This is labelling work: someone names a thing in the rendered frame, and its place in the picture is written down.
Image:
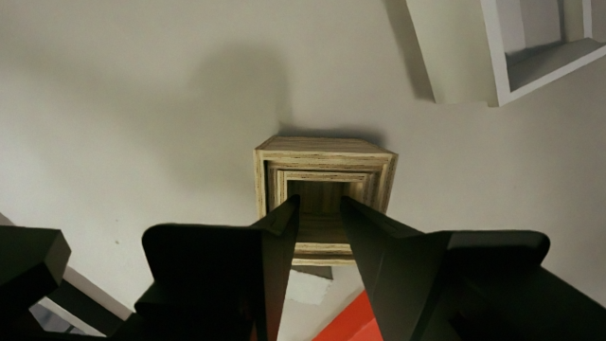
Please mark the flat red-orange board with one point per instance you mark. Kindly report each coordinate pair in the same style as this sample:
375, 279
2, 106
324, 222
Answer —
355, 323

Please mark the white open box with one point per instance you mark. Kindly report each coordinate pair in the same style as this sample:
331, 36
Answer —
464, 50

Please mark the white rectangular block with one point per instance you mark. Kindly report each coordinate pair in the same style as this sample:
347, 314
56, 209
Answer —
309, 283

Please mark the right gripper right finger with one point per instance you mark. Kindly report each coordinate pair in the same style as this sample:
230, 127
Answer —
404, 272

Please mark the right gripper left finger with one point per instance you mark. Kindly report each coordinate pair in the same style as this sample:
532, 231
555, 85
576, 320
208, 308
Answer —
262, 255

